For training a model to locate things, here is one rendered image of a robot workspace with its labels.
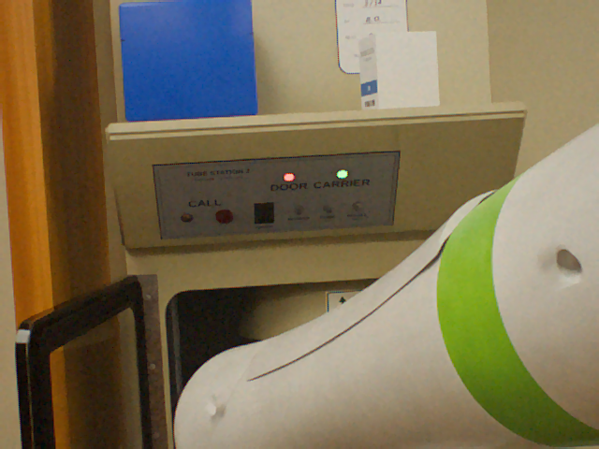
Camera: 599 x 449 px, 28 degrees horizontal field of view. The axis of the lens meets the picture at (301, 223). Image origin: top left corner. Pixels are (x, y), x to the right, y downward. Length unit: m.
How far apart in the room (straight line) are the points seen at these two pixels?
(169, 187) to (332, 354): 0.37
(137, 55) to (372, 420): 0.42
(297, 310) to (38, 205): 0.26
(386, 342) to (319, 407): 0.09
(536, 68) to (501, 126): 0.57
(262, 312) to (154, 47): 0.29
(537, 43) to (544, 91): 0.06
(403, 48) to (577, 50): 0.60
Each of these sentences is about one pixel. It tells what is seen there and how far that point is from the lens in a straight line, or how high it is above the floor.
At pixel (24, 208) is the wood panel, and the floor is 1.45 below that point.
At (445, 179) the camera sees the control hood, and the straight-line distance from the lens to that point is 0.95.
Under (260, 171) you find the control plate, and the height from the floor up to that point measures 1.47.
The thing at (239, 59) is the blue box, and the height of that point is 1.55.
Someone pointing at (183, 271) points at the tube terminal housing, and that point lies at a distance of 1.01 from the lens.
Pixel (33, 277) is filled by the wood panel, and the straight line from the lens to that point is 0.93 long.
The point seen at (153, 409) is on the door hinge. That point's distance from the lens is 1.03.
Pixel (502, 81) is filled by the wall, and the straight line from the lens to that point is 1.48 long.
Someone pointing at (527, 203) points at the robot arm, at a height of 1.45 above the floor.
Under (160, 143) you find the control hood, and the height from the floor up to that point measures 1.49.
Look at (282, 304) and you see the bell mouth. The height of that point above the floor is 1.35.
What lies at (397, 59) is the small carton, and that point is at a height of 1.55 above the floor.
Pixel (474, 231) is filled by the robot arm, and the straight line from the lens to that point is 0.47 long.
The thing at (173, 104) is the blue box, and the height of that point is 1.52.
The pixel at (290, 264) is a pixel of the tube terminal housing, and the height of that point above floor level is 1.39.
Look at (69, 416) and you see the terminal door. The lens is 0.78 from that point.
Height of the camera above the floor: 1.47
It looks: 3 degrees down
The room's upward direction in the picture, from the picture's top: 3 degrees counter-clockwise
